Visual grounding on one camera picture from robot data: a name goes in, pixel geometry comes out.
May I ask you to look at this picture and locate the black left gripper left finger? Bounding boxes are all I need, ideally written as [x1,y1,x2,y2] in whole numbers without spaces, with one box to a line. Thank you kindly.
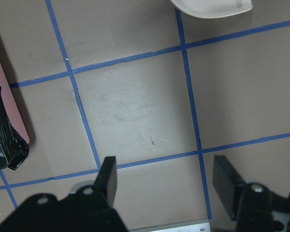
[94,156,117,207]

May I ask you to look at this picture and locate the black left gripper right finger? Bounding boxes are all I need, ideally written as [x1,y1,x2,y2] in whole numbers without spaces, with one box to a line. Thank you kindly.
[213,155,246,221]

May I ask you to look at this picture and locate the bin with black bag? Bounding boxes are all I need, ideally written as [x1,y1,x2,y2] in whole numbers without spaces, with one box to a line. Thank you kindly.
[0,14,30,172]

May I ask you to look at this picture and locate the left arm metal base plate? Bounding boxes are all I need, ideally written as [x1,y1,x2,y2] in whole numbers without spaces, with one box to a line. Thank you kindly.
[130,219,211,232]

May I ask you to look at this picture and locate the cream plastic dustpan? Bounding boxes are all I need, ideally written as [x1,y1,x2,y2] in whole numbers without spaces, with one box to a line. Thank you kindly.
[170,0,253,19]

